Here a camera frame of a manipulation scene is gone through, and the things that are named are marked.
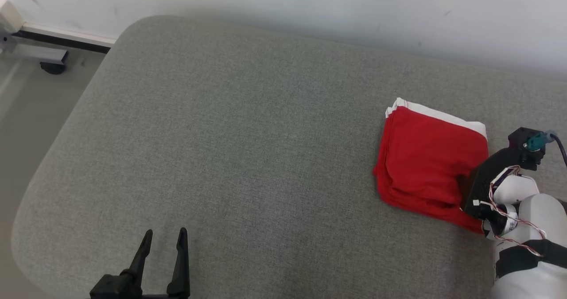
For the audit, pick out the grey metal frame leg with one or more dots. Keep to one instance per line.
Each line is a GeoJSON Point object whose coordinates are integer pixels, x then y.
{"type": "Point", "coordinates": [31, 51]}

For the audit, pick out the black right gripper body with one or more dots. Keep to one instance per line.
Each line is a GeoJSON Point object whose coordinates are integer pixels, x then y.
{"type": "Point", "coordinates": [483, 179]}

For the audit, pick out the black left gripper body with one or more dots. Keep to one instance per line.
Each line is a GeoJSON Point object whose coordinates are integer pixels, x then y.
{"type": "Point", "coordinates": [110, 286]}

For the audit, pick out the white black baseboard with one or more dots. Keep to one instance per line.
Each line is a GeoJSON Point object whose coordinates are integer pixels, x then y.
{"type": "Point", "coordinates": [66, 40]}

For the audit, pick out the black caster wheel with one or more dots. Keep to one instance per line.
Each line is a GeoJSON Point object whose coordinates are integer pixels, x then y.
{"type": "Point", "coordinates": [53, 67]}

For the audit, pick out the red white shorts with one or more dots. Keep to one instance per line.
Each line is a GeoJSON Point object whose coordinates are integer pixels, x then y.
{"type": "Point", "coordinates": [425, 157]}

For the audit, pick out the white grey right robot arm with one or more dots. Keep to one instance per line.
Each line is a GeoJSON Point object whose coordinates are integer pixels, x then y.
{"type": "Point", "coordinates": [536, 215]}

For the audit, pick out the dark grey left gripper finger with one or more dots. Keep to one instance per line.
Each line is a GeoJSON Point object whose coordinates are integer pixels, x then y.
{"type": "Point", "coordinates": [142, 254]}
{"type": "Point", "coordinates": [181, 268]}

